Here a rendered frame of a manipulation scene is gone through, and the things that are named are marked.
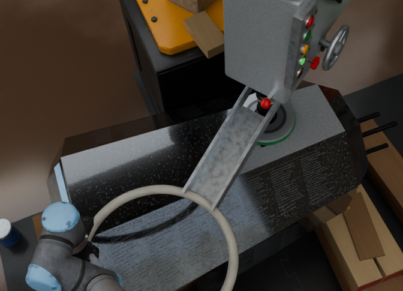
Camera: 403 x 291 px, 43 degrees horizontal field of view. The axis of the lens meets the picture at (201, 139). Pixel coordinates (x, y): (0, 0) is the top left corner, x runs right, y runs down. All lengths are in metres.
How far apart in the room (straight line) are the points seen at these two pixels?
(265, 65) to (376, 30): 1.95
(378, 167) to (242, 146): 1.12
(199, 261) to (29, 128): 1.55
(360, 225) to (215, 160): 0.90
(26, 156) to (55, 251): 1.69
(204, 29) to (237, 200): 0.74
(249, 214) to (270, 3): 0.83
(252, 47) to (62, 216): 0.68
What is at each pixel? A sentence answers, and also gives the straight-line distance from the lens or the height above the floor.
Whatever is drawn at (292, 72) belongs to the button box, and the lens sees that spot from 1.42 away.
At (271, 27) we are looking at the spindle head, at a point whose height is 1.43.
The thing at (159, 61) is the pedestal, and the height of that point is 0.74.
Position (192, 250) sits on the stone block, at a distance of 1.84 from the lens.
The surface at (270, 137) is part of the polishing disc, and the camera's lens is 1.84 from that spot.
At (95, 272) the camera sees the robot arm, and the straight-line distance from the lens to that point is 1.38.
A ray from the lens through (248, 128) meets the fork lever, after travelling 1.72.
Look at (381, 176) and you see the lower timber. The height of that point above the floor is 0.13.
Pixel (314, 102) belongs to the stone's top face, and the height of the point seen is 0.82.
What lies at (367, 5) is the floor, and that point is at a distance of 3.50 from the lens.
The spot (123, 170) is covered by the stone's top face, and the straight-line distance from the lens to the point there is 1.85.
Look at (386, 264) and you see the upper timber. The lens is 2.37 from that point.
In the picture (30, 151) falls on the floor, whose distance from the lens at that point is 3.00.
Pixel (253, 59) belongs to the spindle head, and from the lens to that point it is 1.49.
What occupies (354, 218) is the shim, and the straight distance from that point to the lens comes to 2.40.
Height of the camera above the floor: 2.44
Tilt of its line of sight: 60 degrees down
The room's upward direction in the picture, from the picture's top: 6 degrees counter-clockwise
